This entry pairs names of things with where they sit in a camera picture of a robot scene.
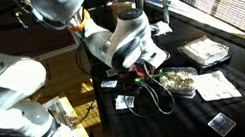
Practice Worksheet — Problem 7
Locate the pink bowl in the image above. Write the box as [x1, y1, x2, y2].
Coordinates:
[133, 60, 158, 80]

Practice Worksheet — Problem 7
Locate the green plastic spoon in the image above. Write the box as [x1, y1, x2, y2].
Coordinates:
[133, 70, 172, 85]

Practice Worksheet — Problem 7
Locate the white paper napkin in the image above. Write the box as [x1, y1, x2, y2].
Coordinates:
[192, 67, 243, 105]

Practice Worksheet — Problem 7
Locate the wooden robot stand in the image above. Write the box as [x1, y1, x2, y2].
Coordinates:
[41, 89, 101, 137]

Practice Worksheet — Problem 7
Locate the orange strap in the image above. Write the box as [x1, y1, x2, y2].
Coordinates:
[65, 7, 93, 34]

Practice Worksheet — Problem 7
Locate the dark wooden door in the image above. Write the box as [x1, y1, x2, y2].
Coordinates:
[0, 0, 82, 68]

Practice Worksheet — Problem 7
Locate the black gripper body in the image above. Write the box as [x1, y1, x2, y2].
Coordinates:
[115, 60, 148, 87]

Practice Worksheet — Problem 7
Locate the metal door handle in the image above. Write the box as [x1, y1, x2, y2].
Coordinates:
[14, 9, 29, 32]

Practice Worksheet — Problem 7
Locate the orange box with cartoon face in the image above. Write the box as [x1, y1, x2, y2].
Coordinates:
[108, 0, 138, 18]

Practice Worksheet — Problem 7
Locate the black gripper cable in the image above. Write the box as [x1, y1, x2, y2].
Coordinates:
[118, 60, 178, 122]

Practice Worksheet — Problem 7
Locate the white foam container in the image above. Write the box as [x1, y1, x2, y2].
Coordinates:
[179, 31, 232, 70]

